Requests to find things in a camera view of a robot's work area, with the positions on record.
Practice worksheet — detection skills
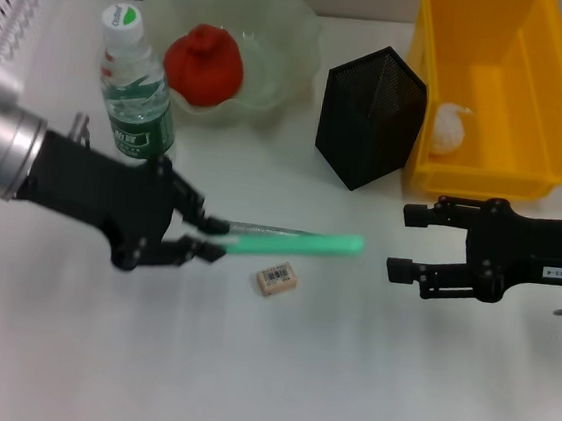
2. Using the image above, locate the beige eraser with barcode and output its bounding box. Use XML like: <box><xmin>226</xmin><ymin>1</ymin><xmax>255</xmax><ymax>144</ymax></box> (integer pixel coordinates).
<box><xmin>254</xmin><ymin>260</ymin><xmax>302</xmax><ymax>303</ymax></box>

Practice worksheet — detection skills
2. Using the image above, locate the red-orange fruit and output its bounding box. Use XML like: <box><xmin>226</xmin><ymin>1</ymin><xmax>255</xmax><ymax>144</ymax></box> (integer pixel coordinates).
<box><xmin>158</xmin><ymin>20</ymin><xmax>251</xmax><ymax>113</ymax></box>

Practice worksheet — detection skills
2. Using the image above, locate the grey marker pen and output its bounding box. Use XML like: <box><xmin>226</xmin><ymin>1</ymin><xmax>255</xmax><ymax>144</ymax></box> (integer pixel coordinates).
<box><xmin>227</xmin><ymin>219</ymin><xmax>320</xmax><ymax>242</ymax></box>

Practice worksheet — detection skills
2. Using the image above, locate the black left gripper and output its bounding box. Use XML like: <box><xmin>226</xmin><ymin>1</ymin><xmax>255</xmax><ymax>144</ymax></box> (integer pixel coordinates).
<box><xmin>3</xmin><ymin>126</ymin><xmax>239</xmax><ymax>284</ymax></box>

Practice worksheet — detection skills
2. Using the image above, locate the green pen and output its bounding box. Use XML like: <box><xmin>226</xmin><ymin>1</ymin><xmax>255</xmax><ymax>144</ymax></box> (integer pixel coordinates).
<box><xmin>223</xmin><ymin>220</ymin><xmax>368</xmax><ymax>270</ymax></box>

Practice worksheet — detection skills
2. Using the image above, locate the yellow plastic bin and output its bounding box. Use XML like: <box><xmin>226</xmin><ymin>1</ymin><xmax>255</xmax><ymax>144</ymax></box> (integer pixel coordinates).
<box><xmin>392</xmin><ymin>0</ymin><xmax>562</xmax><ymax>211</ymax></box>

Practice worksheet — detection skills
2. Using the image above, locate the pale green glass bowl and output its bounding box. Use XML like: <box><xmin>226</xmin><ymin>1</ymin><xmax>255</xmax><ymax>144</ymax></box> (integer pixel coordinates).
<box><xmin>129</xmin><ymin>0</ymin><xmax>329</xmax><ymax>140</ymax></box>

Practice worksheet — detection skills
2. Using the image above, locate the clear bottle with green label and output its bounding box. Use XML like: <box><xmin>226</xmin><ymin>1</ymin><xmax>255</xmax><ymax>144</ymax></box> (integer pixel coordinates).
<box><xmin>86</xmin><ymin>0</ymin><xmax>192</xmax><ymax>170</ymax></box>

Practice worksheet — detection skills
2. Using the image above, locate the white paper ball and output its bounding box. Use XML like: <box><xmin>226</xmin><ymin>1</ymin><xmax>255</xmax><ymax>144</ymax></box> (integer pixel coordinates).
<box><xmin>430</xmin><ymin>100</ymin><xmax>474</xmax><ymax>157</ymax></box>

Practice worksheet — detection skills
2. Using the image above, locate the black mesh pen holder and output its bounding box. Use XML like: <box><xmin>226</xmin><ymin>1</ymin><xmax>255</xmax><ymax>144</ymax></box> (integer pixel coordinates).
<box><xmin>310</xmin><ymin>38</ymin><xmax>434</xmax><ymax>200</ymax></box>

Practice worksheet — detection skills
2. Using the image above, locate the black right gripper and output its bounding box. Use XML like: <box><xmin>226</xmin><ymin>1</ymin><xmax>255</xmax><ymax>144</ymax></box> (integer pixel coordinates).
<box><xmin>383</xmin><ymin>186</ymin><xmax>562</xmax><ymax>314</ymax></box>

